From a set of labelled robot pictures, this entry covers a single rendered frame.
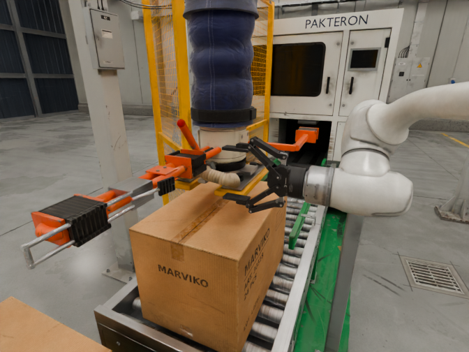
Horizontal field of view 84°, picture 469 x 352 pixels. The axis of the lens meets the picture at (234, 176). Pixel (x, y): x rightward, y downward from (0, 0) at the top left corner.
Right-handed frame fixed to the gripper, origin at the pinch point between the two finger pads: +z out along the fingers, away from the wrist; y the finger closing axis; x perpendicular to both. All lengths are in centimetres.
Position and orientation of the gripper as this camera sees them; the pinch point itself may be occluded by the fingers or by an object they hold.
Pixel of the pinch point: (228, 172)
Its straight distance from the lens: 69.6
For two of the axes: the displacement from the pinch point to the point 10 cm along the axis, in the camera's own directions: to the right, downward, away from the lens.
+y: 0.0, 9.4, 3.3
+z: -9.2, -1.3, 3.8
